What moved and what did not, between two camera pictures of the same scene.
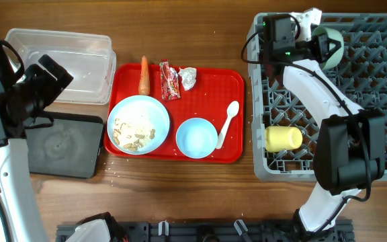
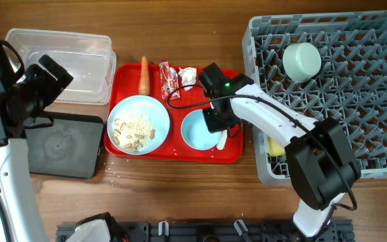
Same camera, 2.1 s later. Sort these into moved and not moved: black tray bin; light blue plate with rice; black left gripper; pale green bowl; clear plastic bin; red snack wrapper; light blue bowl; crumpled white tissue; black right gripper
Moved: black right gripper; pale green bowl; light blue bowl
Not moved: black left gripper; red snack wrapper; clear plastic bin; black tray bin; crumpled white tissue; light blue plate with rice
